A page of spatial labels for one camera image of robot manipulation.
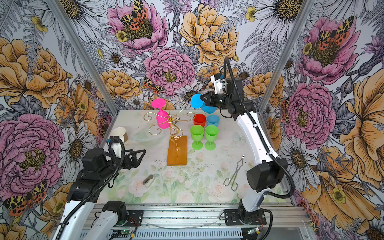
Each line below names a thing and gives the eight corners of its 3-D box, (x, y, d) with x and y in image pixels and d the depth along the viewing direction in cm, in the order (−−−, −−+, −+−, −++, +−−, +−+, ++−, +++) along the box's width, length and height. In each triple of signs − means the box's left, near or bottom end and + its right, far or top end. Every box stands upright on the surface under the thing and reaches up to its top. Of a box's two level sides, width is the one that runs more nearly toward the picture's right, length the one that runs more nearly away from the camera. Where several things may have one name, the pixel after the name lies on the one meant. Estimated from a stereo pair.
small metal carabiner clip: (142, 184, 87) (141, 183, 85) (150, 174, 91) (149, 173, 89) (148, 188, 86) (147, 187, 84) (155, 177, 89) (154, 176, 88)
